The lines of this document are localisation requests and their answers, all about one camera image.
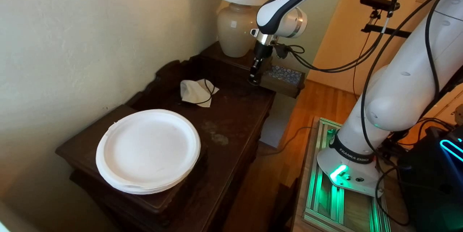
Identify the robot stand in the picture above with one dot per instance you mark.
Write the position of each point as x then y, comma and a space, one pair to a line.
325, 206

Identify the brown wooden drawer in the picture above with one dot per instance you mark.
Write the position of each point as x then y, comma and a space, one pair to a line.
280, 86

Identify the camera on mount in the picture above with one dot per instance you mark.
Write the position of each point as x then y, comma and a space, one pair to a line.
378, 2

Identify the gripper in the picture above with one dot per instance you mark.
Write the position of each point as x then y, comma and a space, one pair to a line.
261, 53

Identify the stack of white paper plates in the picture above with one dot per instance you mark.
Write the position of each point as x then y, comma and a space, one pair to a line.
148, 150

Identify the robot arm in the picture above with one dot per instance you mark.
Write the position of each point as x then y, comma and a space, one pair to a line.
408, 80

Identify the black computer with blue light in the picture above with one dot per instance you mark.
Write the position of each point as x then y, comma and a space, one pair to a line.
430, 181

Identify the beige table lamp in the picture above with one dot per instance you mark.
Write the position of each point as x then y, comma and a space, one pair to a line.
235, 26

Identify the white face mask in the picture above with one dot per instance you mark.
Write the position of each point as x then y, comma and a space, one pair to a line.
193, 93

